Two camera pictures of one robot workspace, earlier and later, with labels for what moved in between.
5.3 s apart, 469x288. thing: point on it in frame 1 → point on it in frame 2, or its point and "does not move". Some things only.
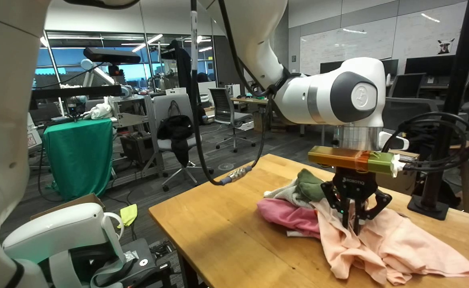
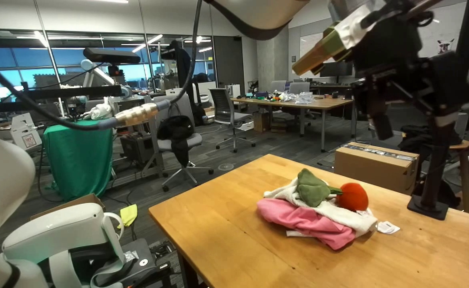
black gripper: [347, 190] → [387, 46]
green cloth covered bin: [78, 156] does not move
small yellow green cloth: [128, 214] does not move
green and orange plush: [307, 188] does not move
